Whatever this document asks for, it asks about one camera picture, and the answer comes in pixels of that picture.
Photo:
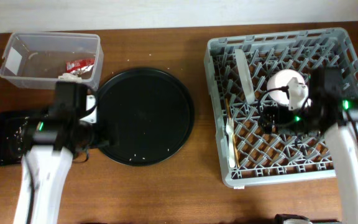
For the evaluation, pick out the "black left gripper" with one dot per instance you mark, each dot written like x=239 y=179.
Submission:
x=102 y=140

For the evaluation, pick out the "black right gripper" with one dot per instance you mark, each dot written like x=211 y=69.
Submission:
x=281 y=111

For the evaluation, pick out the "pink plastic bowl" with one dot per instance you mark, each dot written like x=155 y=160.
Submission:
x=281 y=79

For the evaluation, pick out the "white tissue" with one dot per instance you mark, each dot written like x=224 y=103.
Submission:
x=69 y=77

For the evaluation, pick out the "rice and peanut scraps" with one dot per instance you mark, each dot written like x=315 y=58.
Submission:
x=15 y=133

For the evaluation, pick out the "red strawberry snack wrapper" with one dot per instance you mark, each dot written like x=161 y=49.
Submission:
x=78 y=67

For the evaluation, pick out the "round black serving tray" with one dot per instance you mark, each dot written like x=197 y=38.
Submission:
x=145 y=116

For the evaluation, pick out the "white plastic fork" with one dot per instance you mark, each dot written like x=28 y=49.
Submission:
x=230 y=133

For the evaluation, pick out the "wooden chopstick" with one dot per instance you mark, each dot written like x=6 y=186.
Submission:
x=229 y=115

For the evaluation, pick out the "grey plate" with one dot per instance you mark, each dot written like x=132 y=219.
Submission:
x=244 y=75

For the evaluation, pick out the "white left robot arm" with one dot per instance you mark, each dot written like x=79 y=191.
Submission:
x=51 y=141

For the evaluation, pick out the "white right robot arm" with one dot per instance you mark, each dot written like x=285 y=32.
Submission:
x=321 y=105

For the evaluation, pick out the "grey dishwasher rack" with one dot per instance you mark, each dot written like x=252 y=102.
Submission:
x=272 y=158

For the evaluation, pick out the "clear plastic waste bin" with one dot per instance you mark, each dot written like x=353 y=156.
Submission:
x=36 y=60

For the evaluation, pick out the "black rectangular tray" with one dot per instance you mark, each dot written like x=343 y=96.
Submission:
x=6 y=158

